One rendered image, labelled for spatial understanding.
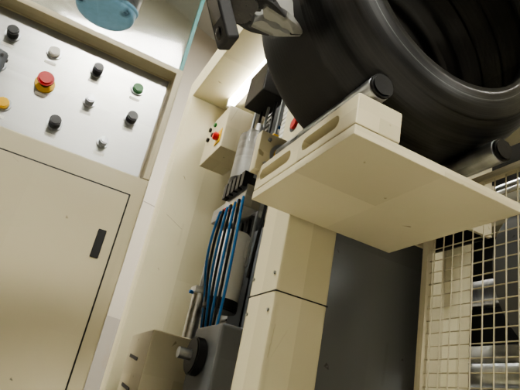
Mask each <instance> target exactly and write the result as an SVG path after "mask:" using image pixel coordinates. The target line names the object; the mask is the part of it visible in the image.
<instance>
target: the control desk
mask: <svg viewBox="0 0 520 390"><path fill-rule="evenodd" d="M0 49H2V50H4V51H5V52H6V53H8V55H9V57H8V59H7V60H9V61H8V62H7V63H5V65H4V67H3V68H2V71H1V73H0V390H84V386H85V383H86V380H87V376H88V373H89V370H90V368H91V364H92V361H93V358H94V354H95V351H96V349H97V346H98V341H99V339H100V336H101V332H102V329H103V326H104V322H105V320H106V316H107V314H108V310H109V307H110V305H111V300H112V297H113V295H114V292H115V287H116V285H117V282H118V278H119V275H120V272H121V268H122V266H123V263H124V260H125V256H126V253H127V250H128V246H129V243H130V241H131V238H132V234H133V231H134V228H135V224H136V221H137V218H138V215H139V211H140V209H141V206H142V201H143V199H144V196H145V192H146V189H147V186H148V184H149V180H150V177H151V175H152V170H153V167H154V165H155V162H156V158H157V155H158V152H159V148H160V146H161V143H162V140H163V136H164V133H165V130H166V126H167V123H168V120H169V117H170V113H171V111H172V108H173V104H174V101H175V98H176V94H177V91H178V89H179V86H180V81H181V79H182V76H183V71H182V70H179V69H177V68H175V67H172V66H170V65H169V64H167V63H164V62H162V61H160V60H157V59H156V58H154V57H152V56H149V55H147V54H145V53H143V52H140V51H138V50H136V49H134V48H132V47H130V46H127V45H125V44H124V43H121V42H119V41H117V40H115V39H112V38H111V37H108V36H106V35H104V34H102V33H100V32H97V31H95V30H93V29H91V28H88V27H86V26H84V25H82V24H80V23H79V22H75V21H74V20H72V19H69V18H67V17H65V16H63V15H61V14H59V13H56V12H54V11H52V10H50V9H48V8H45V7H43V6H41V5H39V4H37V3H35V2H32V1H30V0H0Z"/></svg>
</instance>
